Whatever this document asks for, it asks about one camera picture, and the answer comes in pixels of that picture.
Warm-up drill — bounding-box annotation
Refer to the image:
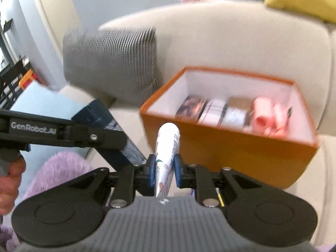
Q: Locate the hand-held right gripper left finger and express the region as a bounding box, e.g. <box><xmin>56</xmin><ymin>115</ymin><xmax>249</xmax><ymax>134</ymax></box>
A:
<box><xmin>64</xmin><ymin>154</ymin><xmax>156</xmax><ymax>208</ymax></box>

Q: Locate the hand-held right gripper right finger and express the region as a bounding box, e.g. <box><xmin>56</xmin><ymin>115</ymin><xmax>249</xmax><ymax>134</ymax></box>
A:
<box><xmin>174</xmin><ymin>154</ymin><xmax>264</xmax><ymax>208</ymax></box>

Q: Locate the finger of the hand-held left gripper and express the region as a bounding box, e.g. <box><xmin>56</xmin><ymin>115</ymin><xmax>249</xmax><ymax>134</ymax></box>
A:
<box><xmin>62</xmin><ymin>125</ymin><xmax>127</xmax><ymax>151</ymax></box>

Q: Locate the dark shampoo bottle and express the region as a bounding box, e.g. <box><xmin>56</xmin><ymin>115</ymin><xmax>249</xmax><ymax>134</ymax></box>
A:
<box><xmin>71</xmin><ymin>98</ymin><xmax>148</xmax><ymax>167</ymax></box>

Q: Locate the white floral lotion tube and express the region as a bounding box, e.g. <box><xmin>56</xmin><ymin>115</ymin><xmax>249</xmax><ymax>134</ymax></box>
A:
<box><xmin>155</xmin><ymin>122</ymin><xmax>181</xmax><ymax>198</ymax></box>

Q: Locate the orange storage box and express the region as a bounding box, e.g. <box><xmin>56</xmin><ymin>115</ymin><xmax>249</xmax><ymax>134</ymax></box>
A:
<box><xmin>140</xmin><ymin>67</ymin><xmax>319</xmax><ymax>189</ymax></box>

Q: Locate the grey labelled case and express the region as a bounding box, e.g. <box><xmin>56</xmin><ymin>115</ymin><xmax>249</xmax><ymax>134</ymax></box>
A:
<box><xmin>221</xmin><ymin>108</ymin><xmax>251</xmax><ymax>130</ymax></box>

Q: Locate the pink cup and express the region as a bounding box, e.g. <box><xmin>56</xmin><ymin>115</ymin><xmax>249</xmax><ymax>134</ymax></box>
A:
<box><xmin>252</xmin><ymin>97</ymin><xmax>276</xmax><ymax>134</ymax></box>

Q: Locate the pink pump bottle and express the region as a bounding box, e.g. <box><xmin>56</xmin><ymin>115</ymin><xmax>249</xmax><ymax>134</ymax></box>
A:
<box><xmin>268</xmin><ymin>104</ymin><xmax>292</xmax><ymax>137</ymax></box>

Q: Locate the person's left hand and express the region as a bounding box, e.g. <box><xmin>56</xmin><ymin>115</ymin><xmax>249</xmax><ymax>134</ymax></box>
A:
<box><xmin>0</xmin><ymin>158</ymin><xmax>27</xmax><ymax>216</ymax></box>

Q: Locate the light blue pad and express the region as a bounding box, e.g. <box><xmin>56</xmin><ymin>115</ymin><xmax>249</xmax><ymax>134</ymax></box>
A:
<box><xmin>10</xmin><ymin>81</ymin><xmax>91</xmax><ymax>163</ymax></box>

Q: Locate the purple fuzzy blanket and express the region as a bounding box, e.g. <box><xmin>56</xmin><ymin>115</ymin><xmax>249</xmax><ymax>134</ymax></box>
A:
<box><xmin>0</xmin><ymin>151</ymin><xmax>99</xmax><ymax>252</ymax></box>

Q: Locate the orange plastic item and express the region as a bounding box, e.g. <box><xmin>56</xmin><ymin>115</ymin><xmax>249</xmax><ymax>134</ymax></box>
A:
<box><xmin>18</xmin><ymin>68</ymin><xmax>44</xmax><ymax>88</ymax></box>

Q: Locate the dark printed box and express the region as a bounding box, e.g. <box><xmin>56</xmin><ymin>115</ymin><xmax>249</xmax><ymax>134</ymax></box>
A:
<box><xmin>175</xmin><ymin>96</ymin><xmax>208</xmax><ymax>122</ymax></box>

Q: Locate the white striped box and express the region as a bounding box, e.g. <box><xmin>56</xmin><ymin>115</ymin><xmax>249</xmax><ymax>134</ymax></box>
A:
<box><xmin>197</xmin><ymin>99</ymin><xmax>228</xmax><ymax>126</ymax></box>

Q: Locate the black white patterned cushion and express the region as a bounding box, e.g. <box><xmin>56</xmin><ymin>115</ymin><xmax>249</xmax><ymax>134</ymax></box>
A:
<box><xmin>63</xmin><ymin>27</ymin><xmax>158</xmax><ymax>105</ymax></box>

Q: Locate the beige sofa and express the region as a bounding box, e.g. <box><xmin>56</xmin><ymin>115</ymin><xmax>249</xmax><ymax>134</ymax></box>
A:
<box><xmin>34</xmin><ymin>0</ymin><xmax>336</xmax><ymax>247</ymax></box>

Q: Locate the black wire rack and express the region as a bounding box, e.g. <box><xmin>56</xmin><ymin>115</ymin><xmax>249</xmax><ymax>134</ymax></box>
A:
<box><xmin>0</xmin><ymin>55</ymin><xmax>33</xmax><ymax>111</ymax></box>

